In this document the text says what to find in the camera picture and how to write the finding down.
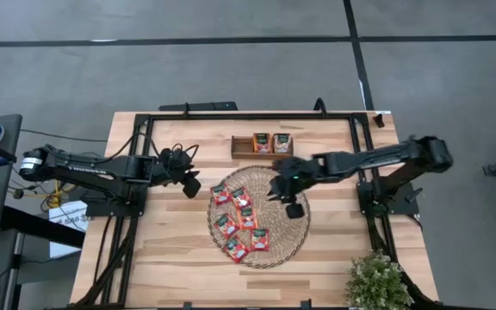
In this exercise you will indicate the orange foil tea bag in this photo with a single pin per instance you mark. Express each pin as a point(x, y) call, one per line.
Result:
point(262, 143)

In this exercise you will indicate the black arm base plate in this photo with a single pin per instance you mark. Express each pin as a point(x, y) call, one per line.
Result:
point(398, 207)
point(101, 207)

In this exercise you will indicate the round woven straw placemat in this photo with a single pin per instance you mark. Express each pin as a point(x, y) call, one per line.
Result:
point(282, 241)

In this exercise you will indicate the black corner clamp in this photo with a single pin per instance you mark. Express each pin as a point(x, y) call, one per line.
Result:
point(378, 121)

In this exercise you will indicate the black table clamp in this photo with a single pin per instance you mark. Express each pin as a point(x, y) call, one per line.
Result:
point(306, 305)
point(186, 306)

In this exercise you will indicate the green potted plant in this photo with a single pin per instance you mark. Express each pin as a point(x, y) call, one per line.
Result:
point(377, 280)

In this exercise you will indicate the black power strip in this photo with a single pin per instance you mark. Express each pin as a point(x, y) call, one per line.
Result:
point(200, 106)

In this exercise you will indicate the white paper sheet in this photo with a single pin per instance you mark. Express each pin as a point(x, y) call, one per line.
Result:
point(71, 215)

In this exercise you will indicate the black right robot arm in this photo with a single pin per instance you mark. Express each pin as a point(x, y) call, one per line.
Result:
point(381, 157)

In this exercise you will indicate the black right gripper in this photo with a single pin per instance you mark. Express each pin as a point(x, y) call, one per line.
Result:
point(295, 174)

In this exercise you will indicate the black aluminium rig frame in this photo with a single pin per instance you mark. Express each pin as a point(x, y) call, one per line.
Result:
point(252, 116)

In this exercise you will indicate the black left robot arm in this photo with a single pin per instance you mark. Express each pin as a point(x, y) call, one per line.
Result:
point(101, 170)

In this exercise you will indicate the brown wooden tea caddy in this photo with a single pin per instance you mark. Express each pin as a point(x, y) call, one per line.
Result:
point(241, 148)

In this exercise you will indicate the beige vanilla cinnamon tea bag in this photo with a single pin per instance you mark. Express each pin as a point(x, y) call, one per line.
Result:
point(281, 143)

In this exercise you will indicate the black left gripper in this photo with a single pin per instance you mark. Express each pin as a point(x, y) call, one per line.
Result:
point(175, 165)

